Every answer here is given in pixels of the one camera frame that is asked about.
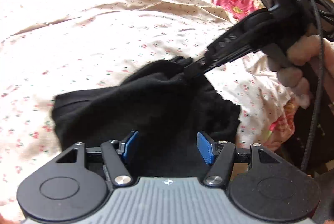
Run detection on black cable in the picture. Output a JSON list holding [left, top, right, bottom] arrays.
[[300, 0, 334, 172]]

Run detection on cream cherry print bed sheet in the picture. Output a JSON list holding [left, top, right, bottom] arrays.
[[0, 0, 295, 214]]

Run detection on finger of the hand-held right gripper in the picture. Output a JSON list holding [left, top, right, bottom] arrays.
[[198, 41, 267, 75], [183, 9, 274, 78]]

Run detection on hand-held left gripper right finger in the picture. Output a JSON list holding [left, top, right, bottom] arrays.
[[196, 131, 283, 186]]

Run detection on person's right hand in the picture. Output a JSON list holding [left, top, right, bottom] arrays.
[[277, 35, 334, 109]]

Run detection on black pants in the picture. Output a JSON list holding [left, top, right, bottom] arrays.
[[51, 56, 242, 179]]

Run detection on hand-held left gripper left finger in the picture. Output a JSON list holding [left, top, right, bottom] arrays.
[[55, 130, 139, 186]]

